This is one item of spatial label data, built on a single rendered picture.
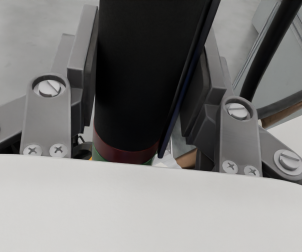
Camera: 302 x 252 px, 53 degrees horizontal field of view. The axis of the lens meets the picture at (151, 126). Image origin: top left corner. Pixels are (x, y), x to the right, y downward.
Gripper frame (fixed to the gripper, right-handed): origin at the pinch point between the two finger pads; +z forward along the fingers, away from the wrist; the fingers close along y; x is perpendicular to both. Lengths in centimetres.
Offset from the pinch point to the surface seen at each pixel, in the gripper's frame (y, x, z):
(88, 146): -3.5, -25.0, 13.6
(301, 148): 30.7, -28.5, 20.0
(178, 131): 12.3, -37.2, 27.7
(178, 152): 11.9, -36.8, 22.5
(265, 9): 133, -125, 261
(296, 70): 71, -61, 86
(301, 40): 70, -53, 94
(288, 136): 29.8, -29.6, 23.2
